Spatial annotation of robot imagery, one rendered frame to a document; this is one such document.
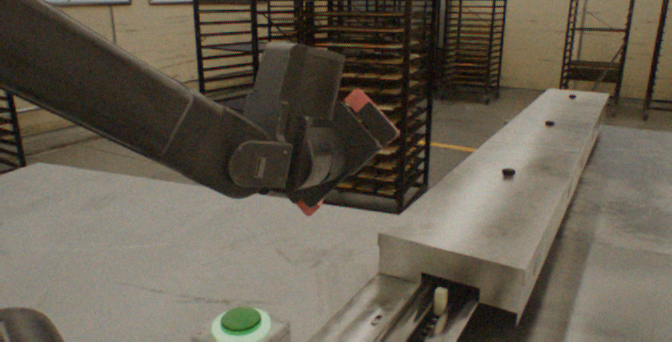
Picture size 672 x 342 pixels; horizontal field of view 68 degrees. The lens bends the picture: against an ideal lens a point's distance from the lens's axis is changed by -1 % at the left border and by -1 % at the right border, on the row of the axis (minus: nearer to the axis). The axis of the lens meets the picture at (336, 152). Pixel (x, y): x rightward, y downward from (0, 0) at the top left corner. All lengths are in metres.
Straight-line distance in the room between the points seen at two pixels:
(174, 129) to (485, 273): 0.40
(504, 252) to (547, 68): 6.62
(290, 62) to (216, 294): 0.40
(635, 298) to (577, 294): 0.07
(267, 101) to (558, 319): 0.46
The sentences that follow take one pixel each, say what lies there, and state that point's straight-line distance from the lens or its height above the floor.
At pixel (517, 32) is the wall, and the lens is 7.23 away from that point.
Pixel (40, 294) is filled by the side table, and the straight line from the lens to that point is 0.80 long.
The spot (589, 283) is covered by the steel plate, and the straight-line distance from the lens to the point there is 0.80.
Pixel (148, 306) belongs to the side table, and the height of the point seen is 0.82.
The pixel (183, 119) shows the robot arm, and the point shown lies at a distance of 0.35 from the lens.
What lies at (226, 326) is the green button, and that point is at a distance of 0.51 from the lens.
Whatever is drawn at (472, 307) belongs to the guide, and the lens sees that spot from 0.62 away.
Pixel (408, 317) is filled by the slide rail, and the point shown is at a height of 0.85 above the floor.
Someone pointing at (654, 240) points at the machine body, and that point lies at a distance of 1.00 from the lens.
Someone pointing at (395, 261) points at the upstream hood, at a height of 0.88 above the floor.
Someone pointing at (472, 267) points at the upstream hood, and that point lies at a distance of 0.61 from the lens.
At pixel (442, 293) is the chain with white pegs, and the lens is 0.62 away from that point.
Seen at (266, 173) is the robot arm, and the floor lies 1.07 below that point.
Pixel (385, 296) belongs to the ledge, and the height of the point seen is 0.86.
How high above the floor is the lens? 1.20
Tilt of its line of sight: 17 degrees down
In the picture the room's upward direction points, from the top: straight up
